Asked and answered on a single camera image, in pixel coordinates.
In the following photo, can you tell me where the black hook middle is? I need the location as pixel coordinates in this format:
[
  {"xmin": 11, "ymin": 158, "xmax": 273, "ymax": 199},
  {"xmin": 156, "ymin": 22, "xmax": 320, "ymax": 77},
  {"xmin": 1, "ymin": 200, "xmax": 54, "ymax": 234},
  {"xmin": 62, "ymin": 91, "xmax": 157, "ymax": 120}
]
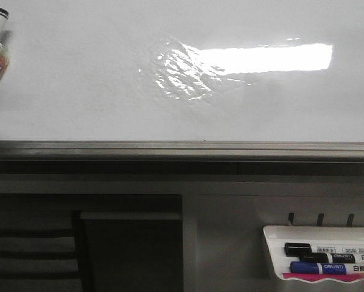
[{"xmin": 317, "ymin": 213, "xmax": 324, "ymax": 226}]

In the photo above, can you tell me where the white whiteboard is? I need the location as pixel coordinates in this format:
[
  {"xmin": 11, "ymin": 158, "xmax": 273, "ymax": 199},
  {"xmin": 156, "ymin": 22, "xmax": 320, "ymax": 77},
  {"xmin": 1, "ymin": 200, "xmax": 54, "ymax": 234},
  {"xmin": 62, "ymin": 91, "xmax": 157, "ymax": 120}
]
[{"xmin": 0, "ymin": 1, "xmax": 364, "ymax": 142}]

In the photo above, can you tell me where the black hook left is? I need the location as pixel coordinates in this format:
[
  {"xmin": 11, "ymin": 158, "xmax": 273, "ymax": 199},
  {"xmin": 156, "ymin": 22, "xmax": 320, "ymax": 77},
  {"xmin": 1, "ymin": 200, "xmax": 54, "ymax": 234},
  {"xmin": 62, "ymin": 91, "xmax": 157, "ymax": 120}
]
[{"xmin": 288, "ymin": 212, "xmax": 295, "ymax": 226}]

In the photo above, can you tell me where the black capped marker middle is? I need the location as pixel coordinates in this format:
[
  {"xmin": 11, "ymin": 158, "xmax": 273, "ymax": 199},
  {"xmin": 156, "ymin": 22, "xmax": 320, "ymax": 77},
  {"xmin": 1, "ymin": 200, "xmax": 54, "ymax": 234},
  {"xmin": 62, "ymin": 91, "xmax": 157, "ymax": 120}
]
[{"xmin": 299, "ymin": 253, "xmax": 364, "ymax": 263}]

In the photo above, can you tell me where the blue capped marker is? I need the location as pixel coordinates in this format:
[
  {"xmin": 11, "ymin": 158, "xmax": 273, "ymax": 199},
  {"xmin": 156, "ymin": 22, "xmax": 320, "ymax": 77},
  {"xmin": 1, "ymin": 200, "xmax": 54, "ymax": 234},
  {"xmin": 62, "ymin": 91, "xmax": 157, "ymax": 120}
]
[{"xmin": 290, "ymin": 262, "xmax": 364, "ymax": 275}]

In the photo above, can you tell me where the dark cabinet panel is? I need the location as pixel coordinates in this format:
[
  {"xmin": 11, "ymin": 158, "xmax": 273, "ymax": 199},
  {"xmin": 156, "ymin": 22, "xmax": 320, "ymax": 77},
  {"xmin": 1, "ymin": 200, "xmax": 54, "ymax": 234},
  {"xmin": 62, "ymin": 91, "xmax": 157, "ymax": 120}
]
[{"xmin": 80, "ymin": 211, "xmax": 184, "ymax": 291}]

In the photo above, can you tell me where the black capped marker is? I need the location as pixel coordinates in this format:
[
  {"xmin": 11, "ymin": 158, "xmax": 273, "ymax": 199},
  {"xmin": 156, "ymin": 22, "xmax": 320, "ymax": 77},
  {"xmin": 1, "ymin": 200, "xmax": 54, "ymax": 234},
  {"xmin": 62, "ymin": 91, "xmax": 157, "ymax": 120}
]
[
  {"xmin": 299, "ymin": 253, "xmax": 364, "ymax": 263},
  {"xmin": 284, "ymin": 242, "xmax": 364, "ymax": 256}
]

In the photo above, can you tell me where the white marker tray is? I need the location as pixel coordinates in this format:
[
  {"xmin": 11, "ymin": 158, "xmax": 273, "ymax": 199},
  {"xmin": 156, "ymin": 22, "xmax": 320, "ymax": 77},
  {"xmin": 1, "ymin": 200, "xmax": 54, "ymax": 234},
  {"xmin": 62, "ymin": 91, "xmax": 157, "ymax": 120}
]
[{"xmin": 263, "ymin": 226, "xmax": 364, "ymax": 291}]

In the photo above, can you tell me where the black hook right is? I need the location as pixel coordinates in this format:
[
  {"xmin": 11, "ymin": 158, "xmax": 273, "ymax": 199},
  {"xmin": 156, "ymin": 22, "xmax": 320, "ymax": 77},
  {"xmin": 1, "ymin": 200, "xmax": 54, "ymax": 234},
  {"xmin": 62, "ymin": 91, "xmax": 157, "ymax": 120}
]
[{"xmin": 346, "ymin": 214, "xmax": 355, "ymax": 227}]

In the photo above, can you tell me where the black hook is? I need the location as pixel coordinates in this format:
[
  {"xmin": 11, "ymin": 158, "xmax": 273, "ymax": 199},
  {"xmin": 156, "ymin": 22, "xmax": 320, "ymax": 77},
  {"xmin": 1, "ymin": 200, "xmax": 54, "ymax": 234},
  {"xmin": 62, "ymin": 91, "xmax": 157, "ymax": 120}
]
[
  {"xmin": 317, "ymin": 213, "xmax": 324, "ymax": 226},
  {"xmin": 288, "ymin": 212, "xmax": 295, "ymax": 226},
  {"xmin": 346, "ymin": 214, "xmax": 355, "ymax": 227}
]

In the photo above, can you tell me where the black capped marker top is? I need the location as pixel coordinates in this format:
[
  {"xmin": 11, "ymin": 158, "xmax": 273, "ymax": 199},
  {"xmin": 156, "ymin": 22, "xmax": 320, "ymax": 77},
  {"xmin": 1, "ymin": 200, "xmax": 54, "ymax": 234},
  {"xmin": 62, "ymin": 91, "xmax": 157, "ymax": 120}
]
[{"xmin": 284, "ymin": 242, "xmax": 364, "ymax": 256}]

